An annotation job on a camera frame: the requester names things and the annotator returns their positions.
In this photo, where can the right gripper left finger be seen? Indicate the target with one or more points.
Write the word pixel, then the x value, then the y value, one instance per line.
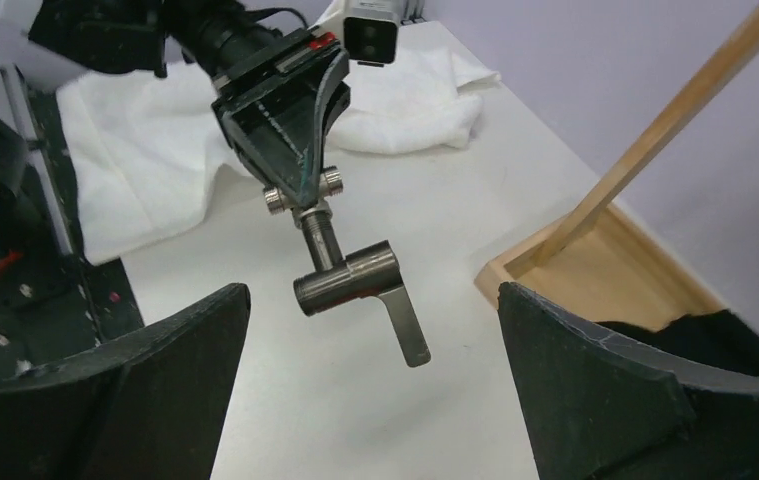
pixel 150 404

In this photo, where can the wooden clothes rack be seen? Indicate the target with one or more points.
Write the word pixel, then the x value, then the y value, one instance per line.
pixel 598 262

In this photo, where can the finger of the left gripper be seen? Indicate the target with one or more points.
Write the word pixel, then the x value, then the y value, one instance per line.
pixel 331 78
pixel 270 137

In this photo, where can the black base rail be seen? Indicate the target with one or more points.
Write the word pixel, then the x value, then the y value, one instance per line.
pixel 54 303

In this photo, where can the dark metal faucet body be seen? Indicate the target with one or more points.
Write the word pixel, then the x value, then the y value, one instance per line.
pixel 373 271

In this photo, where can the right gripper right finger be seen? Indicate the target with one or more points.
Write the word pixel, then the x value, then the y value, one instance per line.
pixel 613 400

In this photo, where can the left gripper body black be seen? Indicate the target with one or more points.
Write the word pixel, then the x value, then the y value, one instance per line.
pixel 259 75

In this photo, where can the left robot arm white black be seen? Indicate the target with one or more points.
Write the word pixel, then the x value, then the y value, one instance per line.
pixel 119 37

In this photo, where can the small silver tee fitting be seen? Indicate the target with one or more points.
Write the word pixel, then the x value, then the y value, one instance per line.
pixel 330 183

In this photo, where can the white towel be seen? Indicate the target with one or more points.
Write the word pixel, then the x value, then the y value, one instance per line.
pixel 146 151

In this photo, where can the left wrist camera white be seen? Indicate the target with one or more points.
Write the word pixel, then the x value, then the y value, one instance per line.
pixel 368 29

